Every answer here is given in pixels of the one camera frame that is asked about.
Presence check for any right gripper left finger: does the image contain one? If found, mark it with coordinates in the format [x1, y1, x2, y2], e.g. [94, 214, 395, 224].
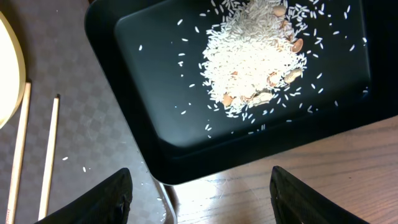
[36, 168, 133, 224]

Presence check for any pile of rice scraps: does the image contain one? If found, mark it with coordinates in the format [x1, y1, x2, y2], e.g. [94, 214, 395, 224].
[138, 0, 369, 139]

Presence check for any wooden chopstick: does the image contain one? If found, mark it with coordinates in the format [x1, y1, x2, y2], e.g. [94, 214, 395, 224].
[38, 95, 60, 221]
[5, 82, 32, 224]

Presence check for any dark brown serving tray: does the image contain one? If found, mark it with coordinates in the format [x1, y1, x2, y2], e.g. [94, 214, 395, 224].
[1, 0, 173, 223]

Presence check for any black waste tray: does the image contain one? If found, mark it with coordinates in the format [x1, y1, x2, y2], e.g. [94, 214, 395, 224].
[85, 1, 397, 185]

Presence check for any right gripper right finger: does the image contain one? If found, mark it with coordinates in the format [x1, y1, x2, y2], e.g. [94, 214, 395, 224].
[269, 166, 367, 224]

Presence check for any yellow round plate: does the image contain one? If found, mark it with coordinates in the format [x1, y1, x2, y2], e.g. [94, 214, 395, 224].
[0, 12, 26, 128]

